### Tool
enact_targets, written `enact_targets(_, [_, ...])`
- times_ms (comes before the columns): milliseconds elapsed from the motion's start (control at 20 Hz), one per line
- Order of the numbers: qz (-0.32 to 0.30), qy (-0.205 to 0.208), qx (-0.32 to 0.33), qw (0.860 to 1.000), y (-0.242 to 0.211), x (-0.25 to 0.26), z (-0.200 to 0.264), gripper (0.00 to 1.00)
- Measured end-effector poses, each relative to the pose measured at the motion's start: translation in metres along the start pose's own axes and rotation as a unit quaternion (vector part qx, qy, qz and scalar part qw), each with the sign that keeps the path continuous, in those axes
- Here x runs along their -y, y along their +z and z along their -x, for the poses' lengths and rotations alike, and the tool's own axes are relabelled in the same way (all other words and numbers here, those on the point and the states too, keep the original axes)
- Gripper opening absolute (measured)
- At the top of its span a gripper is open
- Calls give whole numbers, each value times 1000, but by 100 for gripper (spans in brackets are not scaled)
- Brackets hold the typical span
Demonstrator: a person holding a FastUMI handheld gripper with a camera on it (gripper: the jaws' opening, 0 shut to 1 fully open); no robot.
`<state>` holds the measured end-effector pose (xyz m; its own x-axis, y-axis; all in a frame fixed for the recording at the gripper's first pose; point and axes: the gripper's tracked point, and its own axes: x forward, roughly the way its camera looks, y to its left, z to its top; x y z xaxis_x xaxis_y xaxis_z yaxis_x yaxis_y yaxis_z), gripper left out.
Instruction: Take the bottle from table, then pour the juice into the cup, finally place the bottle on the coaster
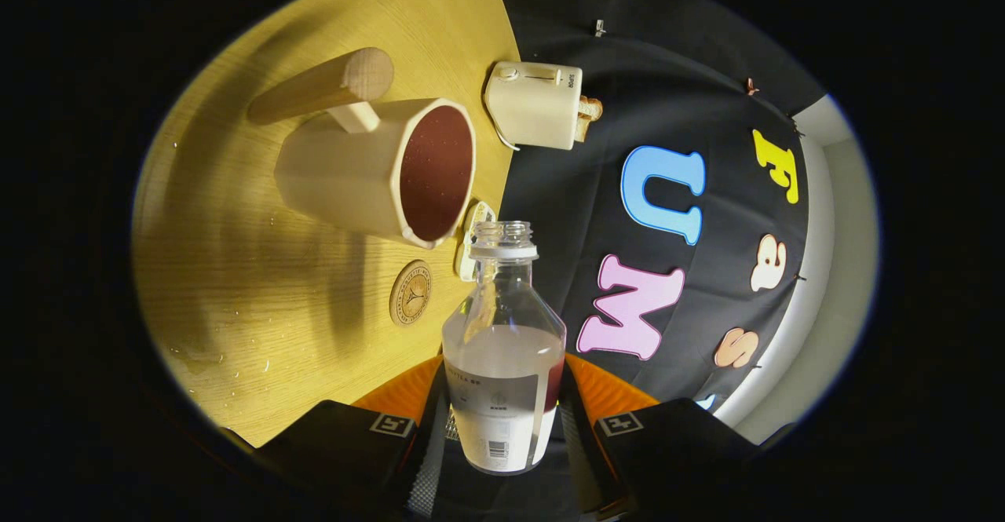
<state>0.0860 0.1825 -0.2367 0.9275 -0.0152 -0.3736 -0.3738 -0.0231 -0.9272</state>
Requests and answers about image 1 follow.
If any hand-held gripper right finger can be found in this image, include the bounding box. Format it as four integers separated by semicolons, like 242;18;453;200
554;353;764;520

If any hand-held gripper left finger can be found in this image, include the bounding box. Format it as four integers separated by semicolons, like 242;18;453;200
255;353;452;520

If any clear juice bottle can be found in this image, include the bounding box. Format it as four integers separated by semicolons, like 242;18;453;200
441;221;568;474

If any round wooden coaster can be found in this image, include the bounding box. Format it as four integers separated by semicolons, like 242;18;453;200
389;260;433;327

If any cream cup with wooden handle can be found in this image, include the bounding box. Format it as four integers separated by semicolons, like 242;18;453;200
247;47;477;250

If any wooden table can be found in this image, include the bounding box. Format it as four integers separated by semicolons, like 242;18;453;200
132;0;523;448

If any cream toaster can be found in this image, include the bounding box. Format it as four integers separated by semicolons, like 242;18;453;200
484;61;583;151

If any toaster power cable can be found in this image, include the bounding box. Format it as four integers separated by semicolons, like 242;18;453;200
493;110;521;151

